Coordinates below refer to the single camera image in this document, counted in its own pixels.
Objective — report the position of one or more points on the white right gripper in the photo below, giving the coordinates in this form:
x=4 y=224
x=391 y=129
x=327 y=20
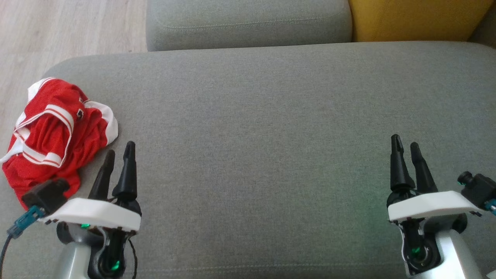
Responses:
x=430 y=205

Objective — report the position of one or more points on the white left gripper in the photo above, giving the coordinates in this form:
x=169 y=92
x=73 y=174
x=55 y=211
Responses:
x=97 y=215

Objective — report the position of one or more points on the red shorts with white band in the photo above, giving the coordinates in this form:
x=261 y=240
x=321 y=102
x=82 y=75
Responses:
x=99 y=130

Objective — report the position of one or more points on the red jersey with striped trim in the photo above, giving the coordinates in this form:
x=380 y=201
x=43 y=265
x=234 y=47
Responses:
x=42 y=135

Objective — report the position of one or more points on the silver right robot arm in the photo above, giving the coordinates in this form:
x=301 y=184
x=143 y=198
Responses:
x=449 y=248

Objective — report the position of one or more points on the yellow sofa cushion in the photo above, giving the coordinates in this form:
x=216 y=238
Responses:
x=418 y=19

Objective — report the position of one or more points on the grey fabric sofa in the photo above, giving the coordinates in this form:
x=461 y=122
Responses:
x=263 y=135

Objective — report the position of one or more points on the dark grey sofa side cushion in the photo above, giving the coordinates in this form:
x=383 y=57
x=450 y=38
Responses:
x=486 y=33

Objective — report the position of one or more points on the grey sofa back cushion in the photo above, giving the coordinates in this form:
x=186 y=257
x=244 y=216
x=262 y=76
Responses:
x=248 y=23

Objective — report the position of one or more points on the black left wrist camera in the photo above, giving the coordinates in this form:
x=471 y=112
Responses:
x=46 y=193

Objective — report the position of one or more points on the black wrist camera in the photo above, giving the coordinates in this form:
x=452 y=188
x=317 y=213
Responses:
x=478 y=190
x=46 y=193

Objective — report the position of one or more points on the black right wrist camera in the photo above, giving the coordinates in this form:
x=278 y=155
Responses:
x=478 y=190

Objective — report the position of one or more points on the teal right camera connector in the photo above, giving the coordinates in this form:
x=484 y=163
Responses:
x=491 y=206

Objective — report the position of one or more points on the teal camera connector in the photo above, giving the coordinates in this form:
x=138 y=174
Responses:
x=491 y=206
x=25 y=223

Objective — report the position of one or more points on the teal left camera connector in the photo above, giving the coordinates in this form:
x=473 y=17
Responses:
x=25 y=223

